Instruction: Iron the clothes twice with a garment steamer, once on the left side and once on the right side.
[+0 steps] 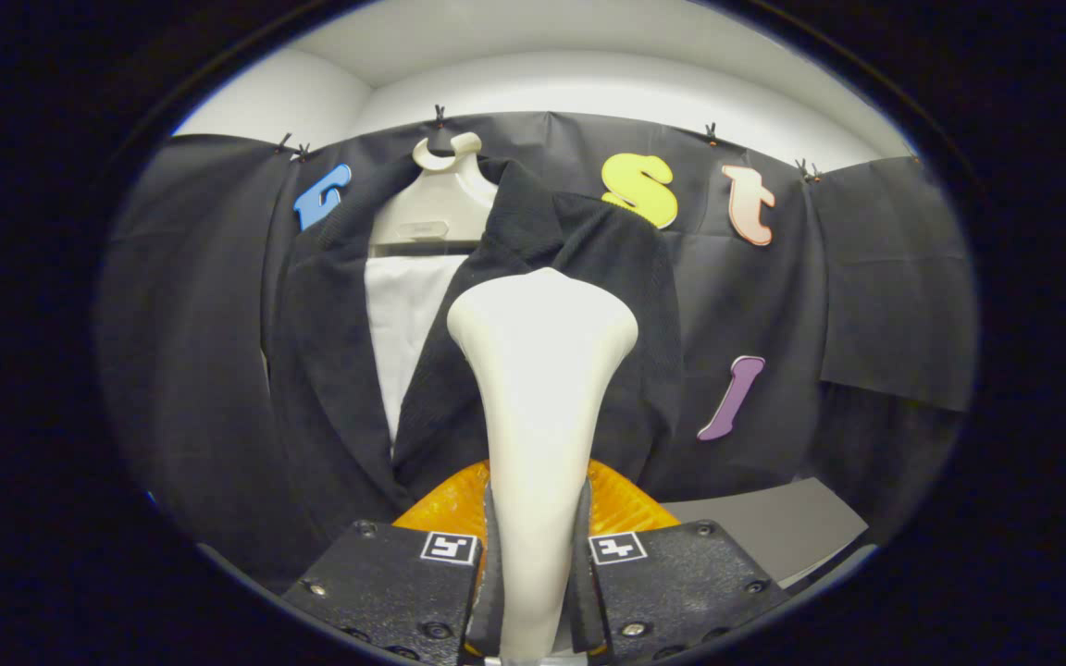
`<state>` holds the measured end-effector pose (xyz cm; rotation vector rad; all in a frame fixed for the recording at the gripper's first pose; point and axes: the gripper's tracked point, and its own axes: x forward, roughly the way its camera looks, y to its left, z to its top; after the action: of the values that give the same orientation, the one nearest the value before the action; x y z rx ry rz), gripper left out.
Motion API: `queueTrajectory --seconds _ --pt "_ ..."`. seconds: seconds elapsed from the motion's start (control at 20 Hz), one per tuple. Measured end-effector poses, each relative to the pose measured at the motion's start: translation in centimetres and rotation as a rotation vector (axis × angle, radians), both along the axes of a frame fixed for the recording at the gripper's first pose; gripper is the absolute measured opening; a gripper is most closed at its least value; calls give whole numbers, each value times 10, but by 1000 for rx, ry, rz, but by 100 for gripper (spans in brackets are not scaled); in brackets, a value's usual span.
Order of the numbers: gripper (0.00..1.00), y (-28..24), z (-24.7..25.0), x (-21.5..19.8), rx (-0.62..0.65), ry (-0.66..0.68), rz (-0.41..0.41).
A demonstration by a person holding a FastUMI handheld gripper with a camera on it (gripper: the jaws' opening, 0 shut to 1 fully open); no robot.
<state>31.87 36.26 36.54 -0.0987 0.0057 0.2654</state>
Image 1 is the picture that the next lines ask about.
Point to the black suit jacket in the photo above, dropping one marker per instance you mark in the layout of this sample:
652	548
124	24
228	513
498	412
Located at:
329	370

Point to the black backdrop cloth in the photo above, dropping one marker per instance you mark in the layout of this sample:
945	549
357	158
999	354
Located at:
866	277

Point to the beige clothes hanger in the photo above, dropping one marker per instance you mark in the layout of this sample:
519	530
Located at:
436	208

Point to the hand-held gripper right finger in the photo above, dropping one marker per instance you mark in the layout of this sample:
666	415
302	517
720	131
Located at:
581	601

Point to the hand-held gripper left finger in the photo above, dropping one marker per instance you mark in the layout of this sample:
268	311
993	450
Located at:
490	601

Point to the grey beige cabinet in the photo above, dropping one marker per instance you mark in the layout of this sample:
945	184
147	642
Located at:
774	532

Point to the white garment steamer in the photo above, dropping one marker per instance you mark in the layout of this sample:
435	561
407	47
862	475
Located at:
538	388

